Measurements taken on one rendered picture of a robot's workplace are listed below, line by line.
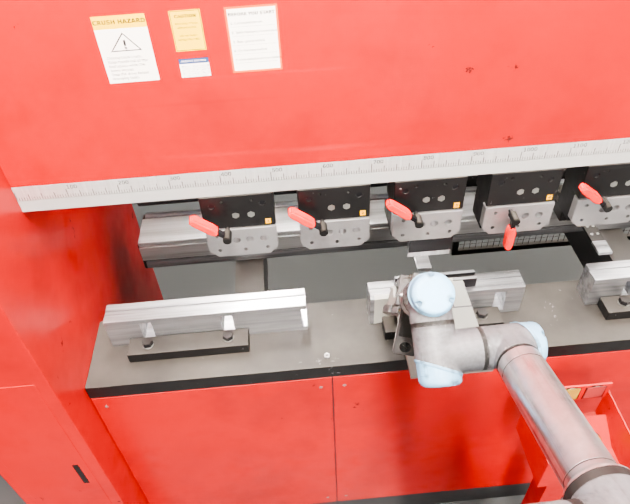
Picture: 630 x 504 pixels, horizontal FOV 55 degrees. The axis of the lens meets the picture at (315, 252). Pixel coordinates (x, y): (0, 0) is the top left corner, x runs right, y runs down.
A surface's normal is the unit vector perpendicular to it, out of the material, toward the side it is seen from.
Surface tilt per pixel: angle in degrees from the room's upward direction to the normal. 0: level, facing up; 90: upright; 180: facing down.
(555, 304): 0
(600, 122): 90
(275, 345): 0
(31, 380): 90
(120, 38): 90
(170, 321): 90
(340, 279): 0
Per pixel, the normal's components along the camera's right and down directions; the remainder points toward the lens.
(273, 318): 0.07, 0.69
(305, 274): -0.04, -0.71
